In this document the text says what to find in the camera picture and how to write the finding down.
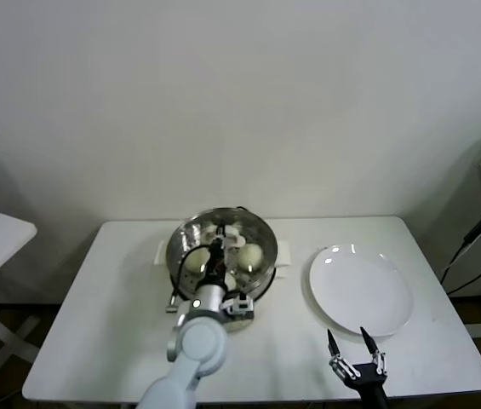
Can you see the small white side table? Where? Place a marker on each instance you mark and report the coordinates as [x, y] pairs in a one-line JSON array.
[[8, 238]]

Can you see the white steamed baozi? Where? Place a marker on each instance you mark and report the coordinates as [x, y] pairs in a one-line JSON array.
[[252, 257], [194, 260], [230, 282]]

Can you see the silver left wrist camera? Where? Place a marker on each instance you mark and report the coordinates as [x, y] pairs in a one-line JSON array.
[[239, 304]]

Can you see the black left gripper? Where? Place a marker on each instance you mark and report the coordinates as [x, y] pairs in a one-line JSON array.
[[213, 266]]

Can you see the round white plate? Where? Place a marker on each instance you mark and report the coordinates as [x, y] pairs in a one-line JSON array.
[[359, 289]]

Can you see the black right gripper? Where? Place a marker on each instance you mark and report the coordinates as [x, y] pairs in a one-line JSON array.
[[368, 379]]

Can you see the cream electric cooking pot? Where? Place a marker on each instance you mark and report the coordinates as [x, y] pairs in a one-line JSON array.
[[284, 253]]

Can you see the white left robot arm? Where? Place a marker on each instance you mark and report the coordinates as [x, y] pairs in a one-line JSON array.
[[199, 345]]

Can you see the perforated steel steamer basket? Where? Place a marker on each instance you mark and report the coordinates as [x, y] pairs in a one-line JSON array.
[[267, 279]]

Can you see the round glass pot lid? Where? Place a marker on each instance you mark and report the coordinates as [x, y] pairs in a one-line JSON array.
[[261, 247]]

